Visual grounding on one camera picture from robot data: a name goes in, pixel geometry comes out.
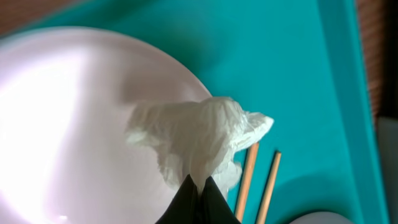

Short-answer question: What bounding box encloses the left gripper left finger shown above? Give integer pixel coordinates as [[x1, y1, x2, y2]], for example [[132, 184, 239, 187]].
[[156, 175, 199, 224]]

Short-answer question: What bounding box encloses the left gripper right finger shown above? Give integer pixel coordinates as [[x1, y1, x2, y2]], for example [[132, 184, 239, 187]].
[[198, 177, 241, 224]]

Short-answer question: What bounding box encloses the white tissue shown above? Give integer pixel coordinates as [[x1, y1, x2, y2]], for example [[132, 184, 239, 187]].
[[126, 97, 274, 197]]

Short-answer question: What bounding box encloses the pink bowl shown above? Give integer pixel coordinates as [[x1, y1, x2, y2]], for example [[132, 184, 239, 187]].
[[289, 212, 354, 224]]

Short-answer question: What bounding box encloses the large white plate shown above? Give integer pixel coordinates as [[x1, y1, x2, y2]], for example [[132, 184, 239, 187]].
[[1, 27, 210, 223]]

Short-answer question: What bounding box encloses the teal plastic tray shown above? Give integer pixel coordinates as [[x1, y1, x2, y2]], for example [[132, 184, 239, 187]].
[[18, 0, 391, 224]]

